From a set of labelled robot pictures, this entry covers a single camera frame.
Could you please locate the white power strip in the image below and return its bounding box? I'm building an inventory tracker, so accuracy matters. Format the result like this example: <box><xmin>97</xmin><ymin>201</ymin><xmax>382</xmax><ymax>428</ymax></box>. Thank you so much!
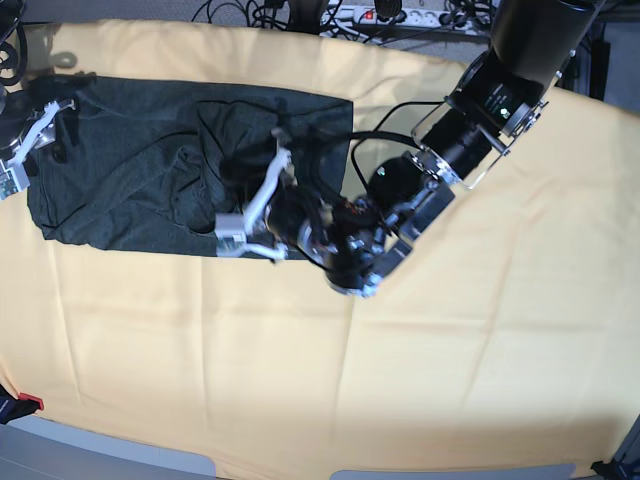
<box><xmin>321</xmin><ymin>1</ymin><xmax>496</xmax><ymax>36</ymax></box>

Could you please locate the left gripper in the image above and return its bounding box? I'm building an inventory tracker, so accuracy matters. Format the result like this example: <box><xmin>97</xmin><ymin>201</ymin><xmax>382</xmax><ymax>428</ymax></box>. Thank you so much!
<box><xmin>214</xmin><ymin>128</ymin><xmax>340</xmax><ymax>265</ymax></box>

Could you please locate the black clamp right corner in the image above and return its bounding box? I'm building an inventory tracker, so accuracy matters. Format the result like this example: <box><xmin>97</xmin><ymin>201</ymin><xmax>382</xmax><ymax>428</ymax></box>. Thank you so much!
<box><xmin>591</xmin><ymin>459</ymin><xmax>636</xmax><ymax>480</ymax></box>

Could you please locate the black table leg post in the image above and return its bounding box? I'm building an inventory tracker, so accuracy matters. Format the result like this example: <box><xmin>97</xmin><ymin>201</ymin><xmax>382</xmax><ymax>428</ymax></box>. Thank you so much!
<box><xmin>589</xmin><ymin>39</ymin><xmax>611</xmax><ymax>101</ymax></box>

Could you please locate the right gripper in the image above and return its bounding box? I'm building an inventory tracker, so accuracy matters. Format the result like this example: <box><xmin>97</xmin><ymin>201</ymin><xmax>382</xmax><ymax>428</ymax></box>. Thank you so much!
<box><xmin>1</xmin><ymin>74</ymin><xmax>97</xmax><ymax>200</ymax></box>

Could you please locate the dark grey long-sleeve shirt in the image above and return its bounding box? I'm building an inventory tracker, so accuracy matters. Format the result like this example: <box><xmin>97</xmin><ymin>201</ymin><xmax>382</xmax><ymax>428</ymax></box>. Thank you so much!
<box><xmin>27</xmin><ymin>76</ymin><xmax>353</xmax><ymax>257</ymax></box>

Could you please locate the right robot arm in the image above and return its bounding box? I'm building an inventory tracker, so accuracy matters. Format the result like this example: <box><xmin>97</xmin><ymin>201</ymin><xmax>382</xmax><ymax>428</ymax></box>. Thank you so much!
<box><xmin>1</xmin><ymin>1</ymin><xmax>97</xmax><ymax>200</ymax></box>

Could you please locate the yellow table cloth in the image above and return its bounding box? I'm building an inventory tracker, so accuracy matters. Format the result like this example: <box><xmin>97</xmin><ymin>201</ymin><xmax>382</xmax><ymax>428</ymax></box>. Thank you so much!
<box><xmin>0</xmin><ymin>19</ymin><xmax>640</xmax><ymax>480</ymax></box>

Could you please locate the red and black clamp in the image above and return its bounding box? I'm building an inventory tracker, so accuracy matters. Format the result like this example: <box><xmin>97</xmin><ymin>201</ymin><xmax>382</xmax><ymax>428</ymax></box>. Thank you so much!
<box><xmin>0</xmin><ymin>386</ymin><xmax>44</xmax><ymax>425</ymax></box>

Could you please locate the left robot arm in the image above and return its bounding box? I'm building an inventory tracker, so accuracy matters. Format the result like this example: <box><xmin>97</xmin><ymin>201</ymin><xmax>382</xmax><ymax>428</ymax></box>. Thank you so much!
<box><xmin>214</xmin><ymin>1</ymin><xmax>602</xmax><ymax>297</ymax></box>

